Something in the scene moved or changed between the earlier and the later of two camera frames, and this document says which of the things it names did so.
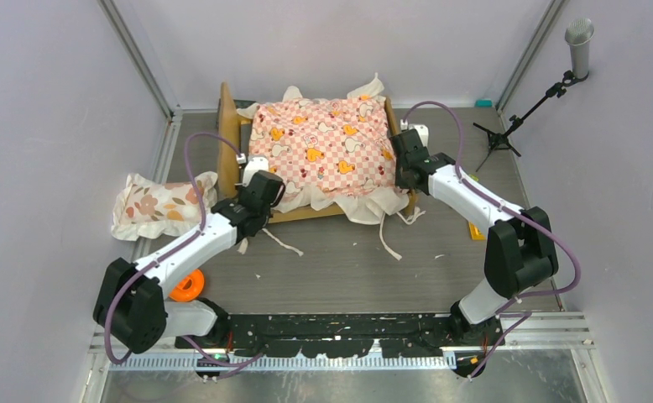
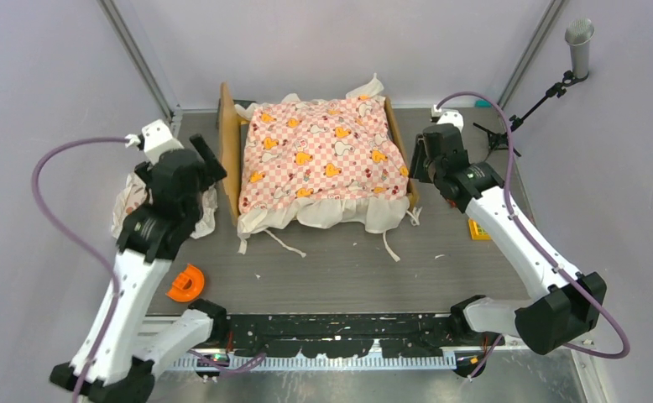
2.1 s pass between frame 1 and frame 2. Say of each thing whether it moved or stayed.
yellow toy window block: stayed
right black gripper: moved
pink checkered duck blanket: moved
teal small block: stayed
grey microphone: stayed
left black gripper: moved
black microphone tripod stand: stayed
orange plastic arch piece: stayed
